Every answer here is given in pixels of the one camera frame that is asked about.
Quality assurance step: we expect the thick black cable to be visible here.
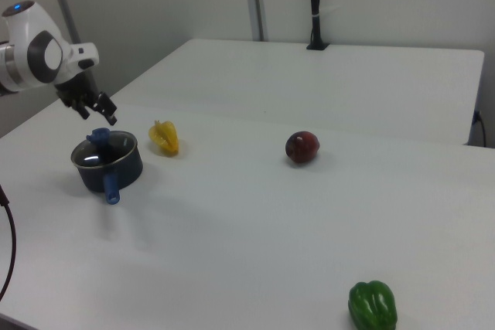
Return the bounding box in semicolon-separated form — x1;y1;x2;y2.
0;182;17;302

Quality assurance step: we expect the black camera stand pole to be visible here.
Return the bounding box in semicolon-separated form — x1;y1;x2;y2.
306;0;330;51

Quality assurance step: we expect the green bell pepper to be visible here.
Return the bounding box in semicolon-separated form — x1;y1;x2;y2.
347;280;398;330

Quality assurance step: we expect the yellow starfruit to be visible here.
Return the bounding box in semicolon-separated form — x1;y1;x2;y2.
148;120;181;156

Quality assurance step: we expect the red apple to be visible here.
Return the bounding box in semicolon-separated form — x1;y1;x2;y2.
285;131;320;165

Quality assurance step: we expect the dark saucepan with blue handle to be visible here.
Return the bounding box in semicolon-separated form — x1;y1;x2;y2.
70;131;145;206

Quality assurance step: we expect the thin black cable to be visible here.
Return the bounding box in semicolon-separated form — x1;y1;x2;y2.
473;110;489;147

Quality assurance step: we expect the glass lid with blue knob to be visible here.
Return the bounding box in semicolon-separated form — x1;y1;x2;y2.
71;127;138;169

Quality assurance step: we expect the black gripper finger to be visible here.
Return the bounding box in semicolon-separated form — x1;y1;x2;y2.
92;90;118;127
70;98;91;121

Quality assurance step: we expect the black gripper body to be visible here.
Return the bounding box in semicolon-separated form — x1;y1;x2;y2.
53;70;100;110

